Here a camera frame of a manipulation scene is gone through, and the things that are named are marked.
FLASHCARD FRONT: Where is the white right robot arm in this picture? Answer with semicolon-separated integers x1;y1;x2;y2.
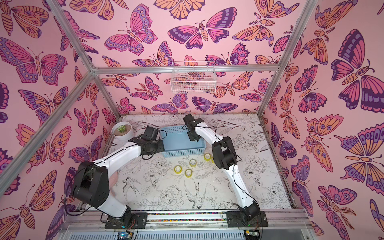
183;114;261;225

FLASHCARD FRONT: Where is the pink plush toy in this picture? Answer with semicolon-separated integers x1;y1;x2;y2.
109;172;119;188

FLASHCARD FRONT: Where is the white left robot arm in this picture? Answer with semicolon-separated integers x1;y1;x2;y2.
71;127;165;218

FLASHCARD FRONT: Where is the yellow tape roll bottom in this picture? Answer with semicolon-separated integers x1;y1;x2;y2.
185;169;193;178

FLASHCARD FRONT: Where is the white wire wall basket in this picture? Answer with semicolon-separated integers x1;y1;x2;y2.
169;61;217;94

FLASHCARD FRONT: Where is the white bowl with green plant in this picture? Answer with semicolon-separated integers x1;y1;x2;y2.
112;122;134;142

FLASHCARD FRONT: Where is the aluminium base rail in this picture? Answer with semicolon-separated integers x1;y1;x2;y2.
57;209;317;240

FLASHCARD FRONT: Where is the light blue perforated storage basket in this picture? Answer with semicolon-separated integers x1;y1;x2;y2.
160;126;206;158

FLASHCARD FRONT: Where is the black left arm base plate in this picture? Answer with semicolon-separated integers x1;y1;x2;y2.
105;212;148;230

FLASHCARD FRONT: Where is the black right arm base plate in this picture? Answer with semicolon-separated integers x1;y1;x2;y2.
225;211;269;229

